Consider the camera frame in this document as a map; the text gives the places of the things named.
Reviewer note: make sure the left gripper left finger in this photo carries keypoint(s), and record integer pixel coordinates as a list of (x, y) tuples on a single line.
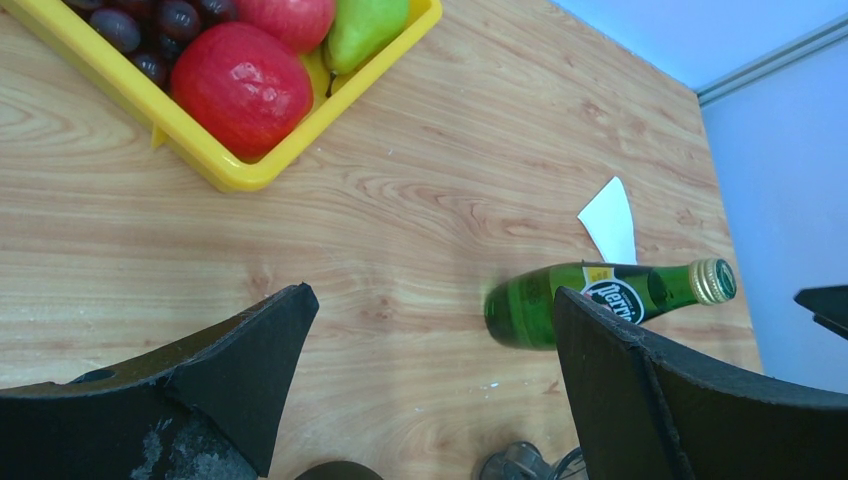
[(207, 406)]

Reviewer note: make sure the red apple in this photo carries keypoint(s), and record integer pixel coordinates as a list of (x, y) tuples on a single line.
[(242, 85), (302, 25)]

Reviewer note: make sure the green pear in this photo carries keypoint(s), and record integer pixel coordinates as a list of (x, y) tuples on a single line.
[(360, 29)]

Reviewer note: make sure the green glass Perrier bottle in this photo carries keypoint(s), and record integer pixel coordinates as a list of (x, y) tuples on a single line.
[(518, 312)]

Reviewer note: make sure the white paper coffee filter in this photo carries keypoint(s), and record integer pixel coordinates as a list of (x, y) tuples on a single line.
[(608, 220)]

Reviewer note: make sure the dark purple grape bunch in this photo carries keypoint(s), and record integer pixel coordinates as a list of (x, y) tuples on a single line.
[(153, 34)]

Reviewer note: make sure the red apple middle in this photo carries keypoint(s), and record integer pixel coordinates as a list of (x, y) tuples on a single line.
[(302, 25)]

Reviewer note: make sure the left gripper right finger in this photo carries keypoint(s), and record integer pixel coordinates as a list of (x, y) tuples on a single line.
[(647, 407)]

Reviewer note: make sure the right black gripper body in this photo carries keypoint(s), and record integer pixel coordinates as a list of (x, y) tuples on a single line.
[(828, 306)]

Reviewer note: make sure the yellow plastic fruit tray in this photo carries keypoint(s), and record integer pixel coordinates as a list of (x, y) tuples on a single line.
[(78, 44)]

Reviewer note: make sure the red apple front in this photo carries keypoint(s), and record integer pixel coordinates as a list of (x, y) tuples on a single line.
[(242, 85)]

